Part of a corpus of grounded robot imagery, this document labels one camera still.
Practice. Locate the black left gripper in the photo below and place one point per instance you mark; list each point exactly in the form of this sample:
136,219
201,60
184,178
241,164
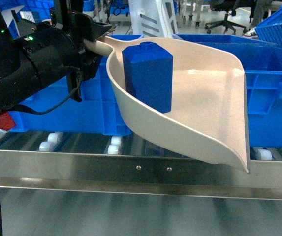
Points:
69,17

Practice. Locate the blue plastic block part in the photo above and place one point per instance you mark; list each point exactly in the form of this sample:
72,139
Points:
148,70

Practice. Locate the beige plastic dustpan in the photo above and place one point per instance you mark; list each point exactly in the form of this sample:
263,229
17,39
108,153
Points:
208,120

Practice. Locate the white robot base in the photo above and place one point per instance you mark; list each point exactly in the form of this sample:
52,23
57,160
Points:
153,18

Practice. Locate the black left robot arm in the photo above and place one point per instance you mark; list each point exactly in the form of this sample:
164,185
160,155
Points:
48,53

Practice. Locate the stainless steel roller shelf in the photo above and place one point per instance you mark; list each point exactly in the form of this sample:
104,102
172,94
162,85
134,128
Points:
85,172

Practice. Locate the blue bin front left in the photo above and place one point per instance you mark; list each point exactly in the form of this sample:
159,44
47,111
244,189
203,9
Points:
98,111

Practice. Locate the black office chair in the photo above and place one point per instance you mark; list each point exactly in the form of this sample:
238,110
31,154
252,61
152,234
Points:
229,7

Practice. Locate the blue bin front middle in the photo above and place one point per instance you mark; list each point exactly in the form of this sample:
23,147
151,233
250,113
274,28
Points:
262,63

